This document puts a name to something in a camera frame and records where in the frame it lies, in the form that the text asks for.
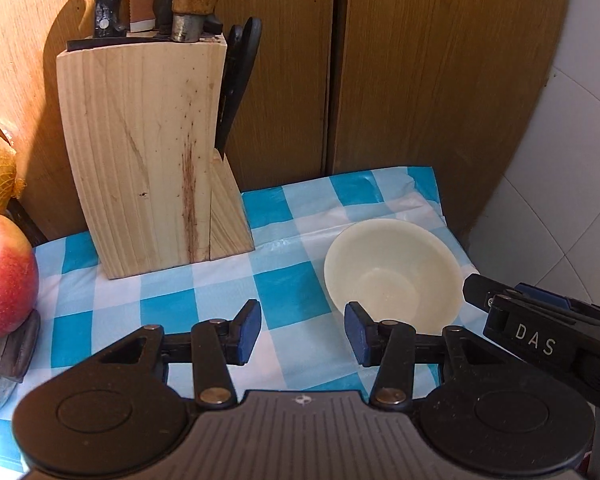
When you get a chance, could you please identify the cream bowl far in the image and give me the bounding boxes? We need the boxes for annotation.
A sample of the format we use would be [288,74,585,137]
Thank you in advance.
[324,219,464,335]

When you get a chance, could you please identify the blue white checkered tablecloth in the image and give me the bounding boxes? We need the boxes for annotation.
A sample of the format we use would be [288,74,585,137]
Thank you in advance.
[12,167,474,401]

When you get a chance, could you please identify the black scissors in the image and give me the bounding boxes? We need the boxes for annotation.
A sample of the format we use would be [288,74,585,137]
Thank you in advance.
[214,16,262,157]

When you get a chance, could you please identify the red apple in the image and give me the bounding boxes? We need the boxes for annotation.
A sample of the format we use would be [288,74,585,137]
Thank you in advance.
[0,214,38,337]

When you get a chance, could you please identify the steel pot with lid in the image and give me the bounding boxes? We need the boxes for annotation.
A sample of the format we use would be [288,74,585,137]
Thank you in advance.
[0,310,41,408]

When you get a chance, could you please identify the wooden knife block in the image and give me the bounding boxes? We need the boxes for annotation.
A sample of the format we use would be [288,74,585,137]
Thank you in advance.
[57,36,254,278]

